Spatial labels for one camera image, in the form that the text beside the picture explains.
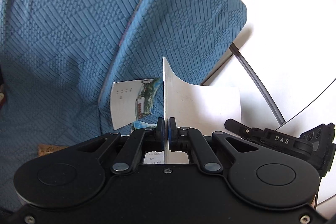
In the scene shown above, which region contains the white card edgewise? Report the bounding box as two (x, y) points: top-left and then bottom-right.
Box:
(142, 56), (242, 164)

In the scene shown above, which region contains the beige book with gold pattern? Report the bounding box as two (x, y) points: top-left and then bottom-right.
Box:
(38, 144), (67, 157)

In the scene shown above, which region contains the black cable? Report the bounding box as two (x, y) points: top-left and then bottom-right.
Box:
(228, 44), (287, 126)

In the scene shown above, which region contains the blue textured quilt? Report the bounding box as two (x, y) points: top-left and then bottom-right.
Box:
(1, 0), (139, 211)

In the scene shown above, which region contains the postcard at lower left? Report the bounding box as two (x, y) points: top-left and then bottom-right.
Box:
(130, 121), (157, 133)

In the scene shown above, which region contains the white postcard with building photo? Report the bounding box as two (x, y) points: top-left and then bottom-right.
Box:
(110, 79), (162, 130)

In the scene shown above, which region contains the blue textured pillow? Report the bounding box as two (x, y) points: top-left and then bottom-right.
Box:
(98, 0), (247, 134)

